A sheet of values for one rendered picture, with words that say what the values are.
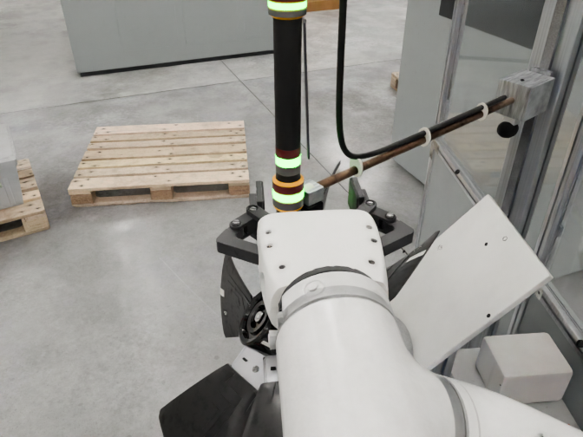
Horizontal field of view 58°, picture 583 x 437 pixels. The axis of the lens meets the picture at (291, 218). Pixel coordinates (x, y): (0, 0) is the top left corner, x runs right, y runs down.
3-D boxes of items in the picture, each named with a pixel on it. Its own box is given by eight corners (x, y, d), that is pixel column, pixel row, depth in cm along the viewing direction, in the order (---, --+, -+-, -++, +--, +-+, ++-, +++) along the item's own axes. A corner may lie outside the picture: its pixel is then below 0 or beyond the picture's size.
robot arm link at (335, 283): (270, 385, 38) (268, 352, 40) (390, 376, 38) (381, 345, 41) (267, 299, 33) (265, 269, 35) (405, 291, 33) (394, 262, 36)
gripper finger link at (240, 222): (231, 250, 46) (231, 208, 52) (266, 248, 47) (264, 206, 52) (228, 219, 45) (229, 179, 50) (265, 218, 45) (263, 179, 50)
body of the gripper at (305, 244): (262, 358, 39) (257, 263, 48) (396, 349, 40) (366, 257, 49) (258, 283, 35) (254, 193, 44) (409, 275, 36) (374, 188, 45)
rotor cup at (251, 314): (317, 296, 109) (269, 268, 104) (343, 333, 96) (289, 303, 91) (277, 350, 111) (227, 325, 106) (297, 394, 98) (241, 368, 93)
